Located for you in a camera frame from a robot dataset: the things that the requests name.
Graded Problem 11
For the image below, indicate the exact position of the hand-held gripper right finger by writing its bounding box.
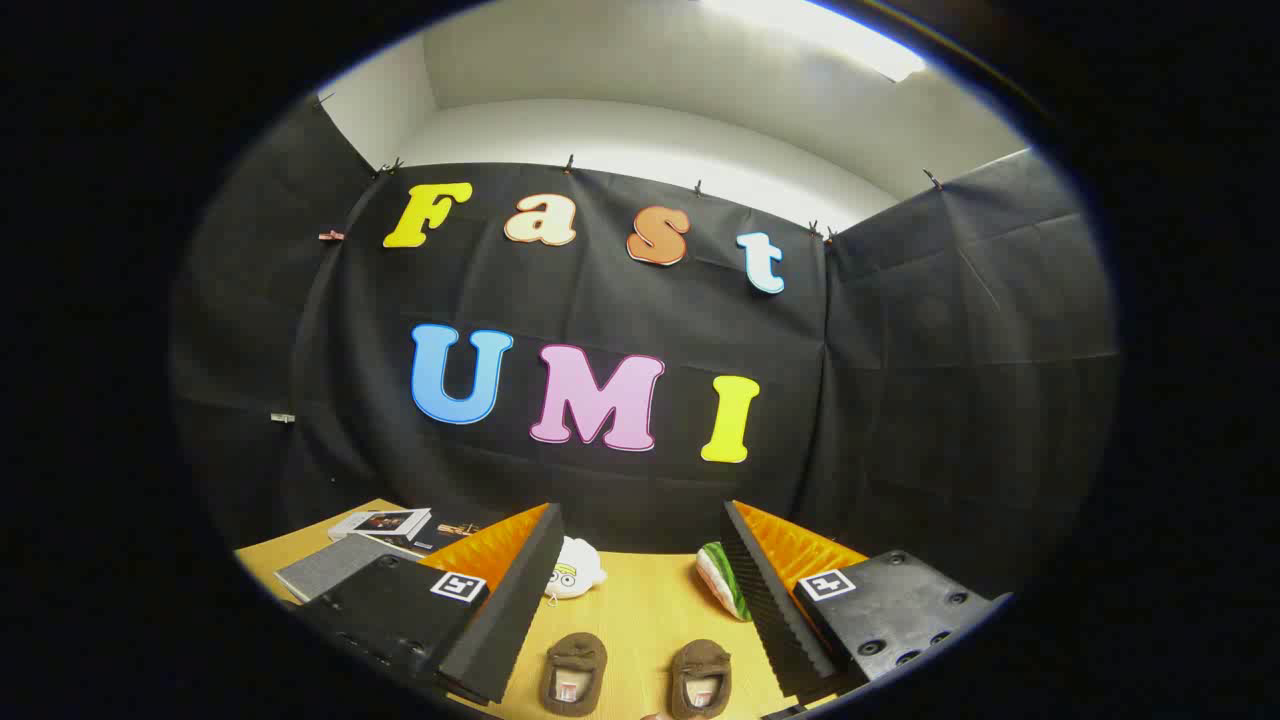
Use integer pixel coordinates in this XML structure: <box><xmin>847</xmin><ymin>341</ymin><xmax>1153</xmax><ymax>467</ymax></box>
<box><xmin>722</xmin><ymin>500</ymin><xmax>1013</xmax><ymax>701</ymax></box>

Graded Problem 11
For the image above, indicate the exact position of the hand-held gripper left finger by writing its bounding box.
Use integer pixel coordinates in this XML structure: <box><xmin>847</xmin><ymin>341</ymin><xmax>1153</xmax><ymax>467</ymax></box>
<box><xmin>295</xmin><ymin>502</ymin><xmax>566</xmax><ymax>707</ymax></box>

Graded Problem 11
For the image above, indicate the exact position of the brown fuzzy shoe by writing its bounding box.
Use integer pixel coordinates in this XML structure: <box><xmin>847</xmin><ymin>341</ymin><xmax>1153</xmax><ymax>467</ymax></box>
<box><xmin>540</xmin><ymin>632</ymin><xmax>608</xmax><ymax>717</ymax></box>
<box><xmin>670</xmin><ymin>640</ymin><xmax>733</xmax><ymax>720</ymax></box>

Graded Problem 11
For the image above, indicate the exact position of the grey fabric storage box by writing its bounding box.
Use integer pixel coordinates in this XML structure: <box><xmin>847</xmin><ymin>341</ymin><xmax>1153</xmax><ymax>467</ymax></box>
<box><xmin>275</xmin><ymin>535</ymin><xmax>406</xmax><ymax>604</ymax></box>

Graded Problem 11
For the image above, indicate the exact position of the watermelon slice plush toy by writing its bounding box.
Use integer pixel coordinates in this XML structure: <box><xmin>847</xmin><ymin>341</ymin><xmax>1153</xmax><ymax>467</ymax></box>
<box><xmin>696</xmin><ymin>542</ymin><xmax>753</xmax><ymax>623</ymax></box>

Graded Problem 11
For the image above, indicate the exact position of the white plush toy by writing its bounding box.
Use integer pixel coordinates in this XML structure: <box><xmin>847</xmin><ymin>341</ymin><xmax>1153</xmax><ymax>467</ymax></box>
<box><xmin>545</xmin><ymin>536</ymin><xmax>608</xmax><ymax>601</ymax></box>

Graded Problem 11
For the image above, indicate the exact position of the black hardcover book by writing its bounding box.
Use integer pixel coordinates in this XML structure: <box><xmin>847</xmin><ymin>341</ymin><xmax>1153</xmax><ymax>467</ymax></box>
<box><xmin>400</xmin><ymin>520</ymin><xmax>483</xmax><ymax>556</ymax></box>

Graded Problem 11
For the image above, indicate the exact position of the white book with portrait cover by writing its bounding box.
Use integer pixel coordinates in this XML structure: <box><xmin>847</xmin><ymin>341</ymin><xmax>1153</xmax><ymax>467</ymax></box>
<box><xmin>328</xmin><ymin>508</ymin><xmax>433</xmax><ymax>543</ymax></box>

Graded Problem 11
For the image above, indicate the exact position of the black backdrop cloth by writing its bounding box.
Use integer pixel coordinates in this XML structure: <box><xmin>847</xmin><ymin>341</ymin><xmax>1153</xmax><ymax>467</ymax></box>
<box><xmin>170</xmin><ymin>95</ymin><xmax>1121</xmax><ymax>601</ymax></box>

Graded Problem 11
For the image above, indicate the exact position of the ceiling light panel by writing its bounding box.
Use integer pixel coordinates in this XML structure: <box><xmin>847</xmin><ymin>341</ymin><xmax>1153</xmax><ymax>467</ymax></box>
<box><xmin>700</xmin><ymin>0</ymin><xmax>929</xmax><ymax>83</ymax></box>

